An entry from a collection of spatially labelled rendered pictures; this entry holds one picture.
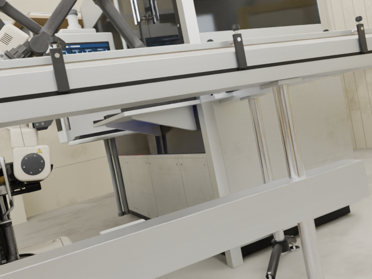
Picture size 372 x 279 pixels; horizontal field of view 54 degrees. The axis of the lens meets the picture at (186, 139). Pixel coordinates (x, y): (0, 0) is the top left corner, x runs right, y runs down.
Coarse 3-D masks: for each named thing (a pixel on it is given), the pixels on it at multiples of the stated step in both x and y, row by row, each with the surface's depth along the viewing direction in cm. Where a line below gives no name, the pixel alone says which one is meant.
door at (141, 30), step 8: (120, 0) 262; (128, 0) 248; (120, 8) 265; (128, 8) 251; (144, 8) 227; (128, 16) 254; (128, 24) 257; (144, 24) 232; (136, 32) 247; (144, 32) 234; (144, 40) 237; (128, 48) 266
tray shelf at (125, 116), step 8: (176, 104) 181; (184, 104) 182; (192, 104) 184; (128, 112) 170; (136, 112) 171; (144, 112) 173; (104, 120) 203; (112, 120) 188; (120, 120) 203; (128, 120) 225
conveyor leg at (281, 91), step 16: (288, 80) 106; (288, 96) 108; (288, 112) 108; (288, 128) 108; (288, 144) 109; (288, 160) 110; (288, 176) 111; (304, 176) 110; (304, 224) 110; (304, 240) 110; (304, 256) 112; (320, 256) 111; (320, 272) 110
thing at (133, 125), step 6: (132, 120) 231; (108, 126) 225; (114, 126) 226; (120, 126) 228; (126, 126) 230; (132, 126) 231; (138, 126) 233; (144, 126) 235; (150, 126) 236; (156, 126) 238; (138, 132) 235; (144, 132) 235; (150, 132) 236; (156, 132) 238
